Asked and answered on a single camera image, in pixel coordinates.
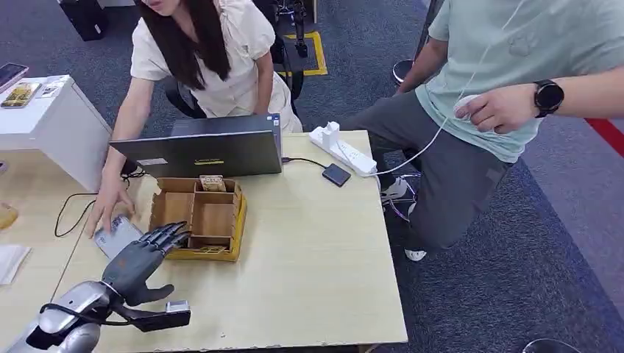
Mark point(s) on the person's right hand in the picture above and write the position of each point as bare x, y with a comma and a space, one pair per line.
109, 195

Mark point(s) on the person's left hand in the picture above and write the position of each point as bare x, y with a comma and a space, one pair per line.
502, 109

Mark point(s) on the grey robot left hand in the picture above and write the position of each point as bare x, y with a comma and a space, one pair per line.
131, 268

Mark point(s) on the white printed photo card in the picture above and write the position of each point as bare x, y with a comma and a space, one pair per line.
114, 241

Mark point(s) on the white round device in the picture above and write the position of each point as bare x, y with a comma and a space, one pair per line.
462, 103

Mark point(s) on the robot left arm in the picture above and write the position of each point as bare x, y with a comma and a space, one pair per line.
80, 297

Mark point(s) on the black smartwatch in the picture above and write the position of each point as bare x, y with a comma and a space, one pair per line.
548, 96

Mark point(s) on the person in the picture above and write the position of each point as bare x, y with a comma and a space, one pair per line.
229, 58
453, 161

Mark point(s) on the yellow printed card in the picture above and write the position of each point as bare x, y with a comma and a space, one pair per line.
210, 250

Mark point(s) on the white cabinet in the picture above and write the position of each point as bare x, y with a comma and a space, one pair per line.
58, 131

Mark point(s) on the wooden card box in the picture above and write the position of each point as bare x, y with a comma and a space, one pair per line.
214, 219

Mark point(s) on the dark grey laptop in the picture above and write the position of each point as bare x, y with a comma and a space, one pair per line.
205, 153

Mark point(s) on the brown printed card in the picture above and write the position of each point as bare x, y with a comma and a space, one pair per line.
213, 183

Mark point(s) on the yellow translucent object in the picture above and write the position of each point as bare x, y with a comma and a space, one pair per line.
7, 217

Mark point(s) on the red floor tape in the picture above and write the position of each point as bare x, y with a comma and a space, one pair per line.
609, 136

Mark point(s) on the white paper sheet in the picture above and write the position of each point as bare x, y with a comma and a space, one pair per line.
12, 263

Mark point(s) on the small white cards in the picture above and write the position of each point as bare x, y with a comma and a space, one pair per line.
52, 86

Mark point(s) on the gold smartphone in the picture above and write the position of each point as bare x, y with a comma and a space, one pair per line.
20, 95

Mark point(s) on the dark smartphone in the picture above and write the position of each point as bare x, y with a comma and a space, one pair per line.
10, 74

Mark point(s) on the white power strip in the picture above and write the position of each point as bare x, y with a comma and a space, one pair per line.
353, 158

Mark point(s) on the white charger plug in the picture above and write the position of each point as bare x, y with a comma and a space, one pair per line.
331, 134

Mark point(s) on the black box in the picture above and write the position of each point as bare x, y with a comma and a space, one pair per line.
85, 19

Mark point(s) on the small black box device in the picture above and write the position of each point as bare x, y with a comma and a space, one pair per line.
336, 175

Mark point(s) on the black equipment stand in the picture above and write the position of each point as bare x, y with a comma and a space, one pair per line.
298, 29

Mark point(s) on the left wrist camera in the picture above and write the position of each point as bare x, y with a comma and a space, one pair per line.
161, 319

